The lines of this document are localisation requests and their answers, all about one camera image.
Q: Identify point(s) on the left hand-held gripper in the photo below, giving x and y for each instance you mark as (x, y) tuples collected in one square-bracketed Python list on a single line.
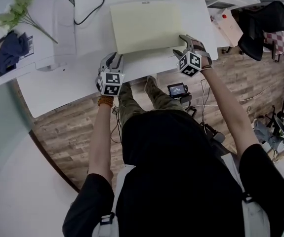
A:
[(110, 81)]

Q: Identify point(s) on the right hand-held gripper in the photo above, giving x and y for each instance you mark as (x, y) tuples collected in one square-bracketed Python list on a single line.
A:
[(190, 63)]

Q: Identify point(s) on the pale yellow object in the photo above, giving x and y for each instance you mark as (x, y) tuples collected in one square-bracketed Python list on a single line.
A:
[(146, 26)]

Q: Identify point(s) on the person's right forearm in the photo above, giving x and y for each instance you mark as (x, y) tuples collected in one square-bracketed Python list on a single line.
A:
[(225, 107)]

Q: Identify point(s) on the person's left forearm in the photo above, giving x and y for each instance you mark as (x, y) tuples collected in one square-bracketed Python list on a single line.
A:
[(102, 137)]

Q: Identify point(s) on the black tripod stand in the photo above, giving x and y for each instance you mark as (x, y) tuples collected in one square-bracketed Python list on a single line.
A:
[(277, 122)]

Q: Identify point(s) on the person's right hand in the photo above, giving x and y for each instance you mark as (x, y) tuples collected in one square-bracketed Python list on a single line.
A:
[(198, 45)]

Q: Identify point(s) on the thin wrist band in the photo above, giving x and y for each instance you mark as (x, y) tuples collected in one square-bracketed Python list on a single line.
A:
[(206, 67)]

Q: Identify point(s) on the small black screen device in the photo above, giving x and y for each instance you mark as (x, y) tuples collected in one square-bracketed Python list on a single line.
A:
[(177, 90)]

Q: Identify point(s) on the beige shoe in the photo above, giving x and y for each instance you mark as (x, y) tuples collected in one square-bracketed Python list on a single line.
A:
[(151, 80)]

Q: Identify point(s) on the white box with red button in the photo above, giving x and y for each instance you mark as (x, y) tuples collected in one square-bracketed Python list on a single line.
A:
[(229, 26)]

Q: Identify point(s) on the camouflage trousers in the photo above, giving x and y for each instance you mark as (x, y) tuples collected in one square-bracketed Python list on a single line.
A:
[(156, 99)]

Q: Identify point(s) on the white plastic machine housing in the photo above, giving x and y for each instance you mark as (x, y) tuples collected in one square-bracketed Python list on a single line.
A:
[(55, 28)]

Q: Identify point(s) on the black office chair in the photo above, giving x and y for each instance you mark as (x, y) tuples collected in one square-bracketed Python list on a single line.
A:
[(262, 21)]

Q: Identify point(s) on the red checkered cloth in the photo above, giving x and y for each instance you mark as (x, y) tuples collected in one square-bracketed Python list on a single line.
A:
[(281, 42)]

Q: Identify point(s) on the dark blue cloth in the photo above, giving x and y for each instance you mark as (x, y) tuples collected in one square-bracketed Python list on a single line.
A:
[(11, 51)]

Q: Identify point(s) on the artificial green flower sprig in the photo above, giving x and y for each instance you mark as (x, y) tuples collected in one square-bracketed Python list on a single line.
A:
[(17, 7)]

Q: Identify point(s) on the black shirt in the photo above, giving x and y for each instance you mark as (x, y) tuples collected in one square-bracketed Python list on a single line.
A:
[(176, 181)]

